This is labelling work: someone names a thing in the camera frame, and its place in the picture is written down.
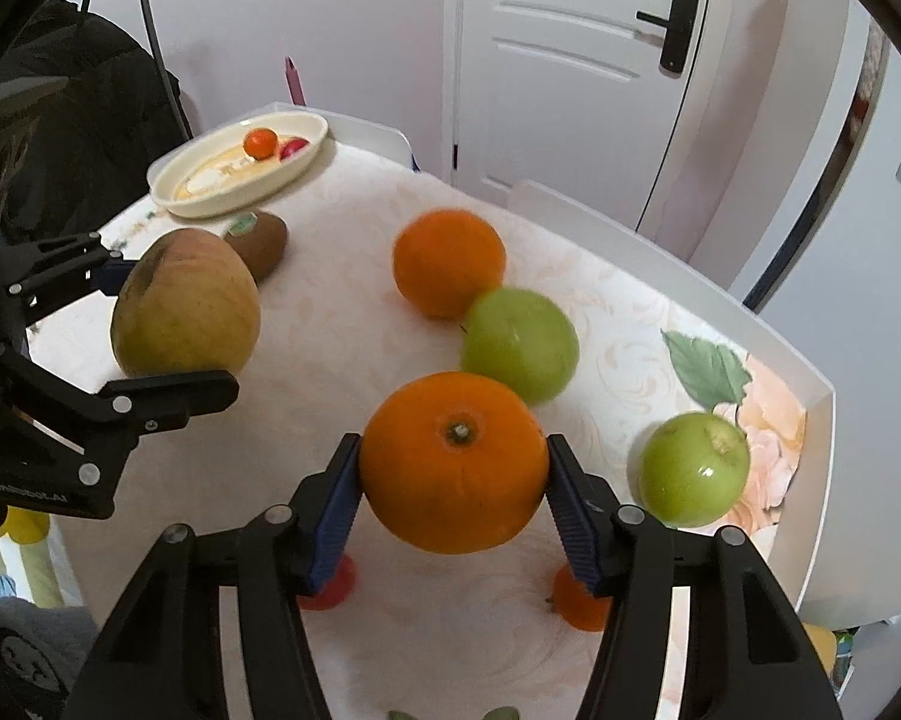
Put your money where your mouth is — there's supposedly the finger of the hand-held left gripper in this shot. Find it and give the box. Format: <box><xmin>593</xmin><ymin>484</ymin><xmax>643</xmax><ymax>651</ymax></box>
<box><xmin>0</xmin><ymin>345</ymin><xmax>240</xmax><ymax>494</ymax></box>
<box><xmin>1</xmin><ymin>231</ymin><xmax>140</xmax><ymax>316</ymax></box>

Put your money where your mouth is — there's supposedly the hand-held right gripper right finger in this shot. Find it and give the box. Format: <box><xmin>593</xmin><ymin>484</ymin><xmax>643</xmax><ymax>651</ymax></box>
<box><xmin>544</xmin><ymin>433</ymin><xmax>845</xmax><ymax>720</ymax></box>

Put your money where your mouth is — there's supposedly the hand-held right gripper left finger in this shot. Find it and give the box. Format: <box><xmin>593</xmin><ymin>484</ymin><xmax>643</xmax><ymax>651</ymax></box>
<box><xmin>83</xmin><ymin>431</ymin><xmax>365</xmax><ymax>720</ymax></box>

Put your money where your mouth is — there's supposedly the yellow red apple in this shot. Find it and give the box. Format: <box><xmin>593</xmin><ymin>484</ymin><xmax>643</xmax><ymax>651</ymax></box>
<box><xmin>110</xmin><ymin>229</ymin><xmax>262</xmax><ymax>380</ymax></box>

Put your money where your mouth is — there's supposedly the orange with green stem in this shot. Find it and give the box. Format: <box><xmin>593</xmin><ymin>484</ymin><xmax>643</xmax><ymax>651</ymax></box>
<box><xmin>358</xmin><ymin>371</ymin><xmax>551</xmax><ymax>556</ymax></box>

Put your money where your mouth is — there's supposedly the cream oval bowl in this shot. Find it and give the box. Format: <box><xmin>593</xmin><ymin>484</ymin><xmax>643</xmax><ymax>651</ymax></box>
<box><xmin>148</xmin><ymin>111</ymin><xmax>330</xmax><ymax>220</ymax></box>

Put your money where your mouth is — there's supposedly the green apple with brown mark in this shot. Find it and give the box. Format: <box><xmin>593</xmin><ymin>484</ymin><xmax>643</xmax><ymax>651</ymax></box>
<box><xmin>638</xmin><ymin>412</ymin><xmax>752</xmax><ymax>528</ymax></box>

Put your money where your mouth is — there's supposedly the brown kiwi with sticker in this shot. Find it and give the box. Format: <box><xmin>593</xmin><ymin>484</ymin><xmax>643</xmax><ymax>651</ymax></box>
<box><xmin>221</xmin><ymin>210</ymin><xmax>290</xmax><ymax>282</ymax></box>

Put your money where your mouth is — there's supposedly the large orange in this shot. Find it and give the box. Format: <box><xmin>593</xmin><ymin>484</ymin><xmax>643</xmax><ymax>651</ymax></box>
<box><xmin>392</xmin><ymin>208</ymin><xmax>507</xmax><ymax>320</ymax></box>

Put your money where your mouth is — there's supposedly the yellow object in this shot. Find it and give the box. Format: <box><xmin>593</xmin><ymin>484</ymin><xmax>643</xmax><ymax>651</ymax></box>
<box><xmin>1</xmin><ymin>506</ymin><xmax>54</xmax><ymax>542</ymax></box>

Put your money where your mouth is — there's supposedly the black jacket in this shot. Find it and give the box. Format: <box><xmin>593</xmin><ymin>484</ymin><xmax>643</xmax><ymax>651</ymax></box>
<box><xmin>1</xmin><ymin>0</ymin><xmax>197</xmax><ymax>256</ymax></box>

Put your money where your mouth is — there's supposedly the floral tablecloth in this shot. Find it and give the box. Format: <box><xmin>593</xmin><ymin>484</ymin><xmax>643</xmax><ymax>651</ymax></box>
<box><xmin>26</xmin><ymin>142</ymin><xmax>807</xmax><ymax>720</ymax></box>

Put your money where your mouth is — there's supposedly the grey printed cloth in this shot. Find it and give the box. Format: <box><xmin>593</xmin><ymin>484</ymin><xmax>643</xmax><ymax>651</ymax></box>
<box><xmin>0</xmin><ymin>589</ymin><xmax>101</xmax><ymax>720</ymax></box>

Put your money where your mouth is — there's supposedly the white rimmed table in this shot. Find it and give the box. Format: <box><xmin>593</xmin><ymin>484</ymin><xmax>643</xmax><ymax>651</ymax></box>
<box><xmin>26</xmin><ymin>101</ymin><xmax>837</xmax><ymax>720</ymax></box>

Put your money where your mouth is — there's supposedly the metal coat stand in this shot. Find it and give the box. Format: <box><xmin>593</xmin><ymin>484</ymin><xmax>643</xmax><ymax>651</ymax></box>
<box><xmin>41</xmin><ymin>0</ymin><xmax>168</xmax><ymax>76</ymax></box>

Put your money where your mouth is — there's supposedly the white panel door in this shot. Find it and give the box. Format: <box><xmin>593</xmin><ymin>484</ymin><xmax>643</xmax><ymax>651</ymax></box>
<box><xmin>450</xmin><ymin>0</ymin><xmax>722</xmax><ymax>230</ymax></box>

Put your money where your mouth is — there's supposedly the black door handle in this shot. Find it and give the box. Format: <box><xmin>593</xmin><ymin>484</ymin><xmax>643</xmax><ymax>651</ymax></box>
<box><xmin>636</xmin><ymin>0</ymin><xmax>699</xmax><ymax>74</ymax></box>

